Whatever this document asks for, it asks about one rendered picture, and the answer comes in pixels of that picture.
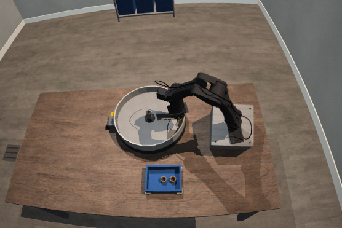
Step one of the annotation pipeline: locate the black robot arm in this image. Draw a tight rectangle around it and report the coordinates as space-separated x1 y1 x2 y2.
156 72 244 144

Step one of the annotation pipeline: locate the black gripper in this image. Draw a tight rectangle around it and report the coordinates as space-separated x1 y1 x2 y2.
167 102 188 120

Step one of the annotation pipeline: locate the blue open box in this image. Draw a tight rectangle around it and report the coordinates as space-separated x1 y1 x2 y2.
145 165 181 193

